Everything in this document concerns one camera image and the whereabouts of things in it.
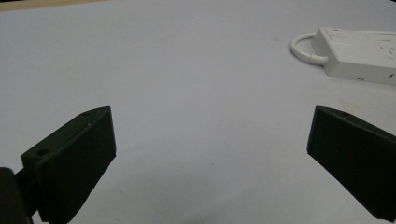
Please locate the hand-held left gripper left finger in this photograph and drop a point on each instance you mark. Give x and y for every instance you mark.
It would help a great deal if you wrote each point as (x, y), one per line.
(73, 161)

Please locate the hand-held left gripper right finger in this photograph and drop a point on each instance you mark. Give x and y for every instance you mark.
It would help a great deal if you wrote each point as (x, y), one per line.
(355, 155)

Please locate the white power strip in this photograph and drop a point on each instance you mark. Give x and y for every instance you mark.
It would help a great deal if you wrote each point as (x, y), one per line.
(355, 59)

